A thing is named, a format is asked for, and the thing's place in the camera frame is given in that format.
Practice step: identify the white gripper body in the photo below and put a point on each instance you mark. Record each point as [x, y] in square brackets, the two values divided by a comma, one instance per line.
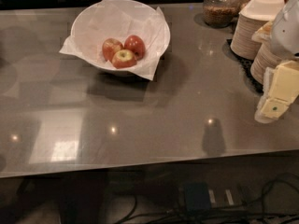
[286, 32]

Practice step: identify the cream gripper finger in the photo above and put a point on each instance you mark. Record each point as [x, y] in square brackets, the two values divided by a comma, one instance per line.
[270, 109]
[282, 83]

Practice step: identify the red yellow apple front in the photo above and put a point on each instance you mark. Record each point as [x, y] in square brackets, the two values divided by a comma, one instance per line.
[123, 58]

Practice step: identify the white bowl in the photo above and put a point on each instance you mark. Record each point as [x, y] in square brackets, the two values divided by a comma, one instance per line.
[118, 16]

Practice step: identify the front stack of paper bowls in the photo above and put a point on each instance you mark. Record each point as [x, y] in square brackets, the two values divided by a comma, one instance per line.
[264, 58]

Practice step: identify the stack of paper bowls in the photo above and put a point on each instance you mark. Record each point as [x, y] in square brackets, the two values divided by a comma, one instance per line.
[252, 17]
[264, 58]

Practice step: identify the rear stack of paper bowls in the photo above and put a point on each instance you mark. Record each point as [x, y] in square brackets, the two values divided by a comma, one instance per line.
[252, 17]

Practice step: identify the black mat under bowls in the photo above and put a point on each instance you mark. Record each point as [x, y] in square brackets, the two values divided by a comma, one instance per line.
[245, 65]

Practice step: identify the glass jar with grains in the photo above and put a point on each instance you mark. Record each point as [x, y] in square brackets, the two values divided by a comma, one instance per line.
[220, 13]

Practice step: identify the dark blue power box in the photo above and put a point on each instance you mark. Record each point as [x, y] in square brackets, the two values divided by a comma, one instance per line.
[196, 197]

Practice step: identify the white paper liner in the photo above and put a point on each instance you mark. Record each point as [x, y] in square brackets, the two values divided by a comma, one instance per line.
[93, 25]

